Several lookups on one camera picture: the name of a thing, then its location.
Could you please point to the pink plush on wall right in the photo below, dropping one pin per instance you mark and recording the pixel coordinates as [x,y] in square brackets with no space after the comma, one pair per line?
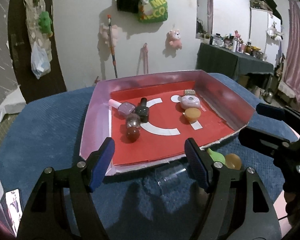
[173,39]

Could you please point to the green plush on door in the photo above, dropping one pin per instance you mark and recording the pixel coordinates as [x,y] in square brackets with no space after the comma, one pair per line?
[44,23]

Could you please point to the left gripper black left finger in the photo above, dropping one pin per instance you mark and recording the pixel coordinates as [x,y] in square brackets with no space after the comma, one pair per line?
[45,215]

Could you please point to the clear plastic cup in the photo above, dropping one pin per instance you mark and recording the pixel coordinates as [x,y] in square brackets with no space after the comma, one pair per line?
[168,177]

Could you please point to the orange mop handle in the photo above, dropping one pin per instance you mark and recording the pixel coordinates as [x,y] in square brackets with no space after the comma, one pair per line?
[112,47]

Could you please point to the dark red ball bottle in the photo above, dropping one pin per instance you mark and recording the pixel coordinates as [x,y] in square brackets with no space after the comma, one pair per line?
[133,123]

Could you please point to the white refrigerator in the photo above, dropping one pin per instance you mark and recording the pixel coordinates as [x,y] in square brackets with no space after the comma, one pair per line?
[265,30]

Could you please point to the lilac nail polish bottle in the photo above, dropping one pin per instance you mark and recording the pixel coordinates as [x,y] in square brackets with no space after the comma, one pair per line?
[124,108]

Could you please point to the pink curtain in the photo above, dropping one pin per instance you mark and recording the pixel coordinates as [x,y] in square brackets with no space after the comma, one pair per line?
[290,83]

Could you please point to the white plastic bag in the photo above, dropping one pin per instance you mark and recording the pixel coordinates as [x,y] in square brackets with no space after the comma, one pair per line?
[40,63]

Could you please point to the pink oval case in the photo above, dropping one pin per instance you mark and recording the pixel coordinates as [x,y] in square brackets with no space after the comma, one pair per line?
[190,101]

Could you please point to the green tote bag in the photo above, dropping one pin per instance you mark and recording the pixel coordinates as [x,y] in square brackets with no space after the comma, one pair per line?
[155,11]

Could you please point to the red and lilac cardboard tray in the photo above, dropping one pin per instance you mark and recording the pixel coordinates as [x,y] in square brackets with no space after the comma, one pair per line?
[223,114]

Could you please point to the blue textured table cloth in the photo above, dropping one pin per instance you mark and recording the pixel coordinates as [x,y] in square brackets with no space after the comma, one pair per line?
[48,132]

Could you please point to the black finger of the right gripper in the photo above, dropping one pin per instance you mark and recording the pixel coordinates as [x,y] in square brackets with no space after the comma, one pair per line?
[286,114]
[285,154]

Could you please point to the pink plush behind mop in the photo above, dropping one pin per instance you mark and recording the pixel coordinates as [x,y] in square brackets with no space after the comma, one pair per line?
[104,32]

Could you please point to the dark cloth covered side table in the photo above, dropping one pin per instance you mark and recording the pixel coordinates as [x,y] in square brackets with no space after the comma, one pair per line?
[213,59]

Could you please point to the smartphone with lit screen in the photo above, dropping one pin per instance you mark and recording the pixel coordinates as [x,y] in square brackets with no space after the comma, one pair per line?
[14,208]

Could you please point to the black nail polish bottle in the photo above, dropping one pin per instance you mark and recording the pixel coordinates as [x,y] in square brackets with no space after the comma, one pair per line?
[142,110]

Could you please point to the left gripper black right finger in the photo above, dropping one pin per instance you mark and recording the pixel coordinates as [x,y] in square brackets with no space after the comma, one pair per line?
[238,205]

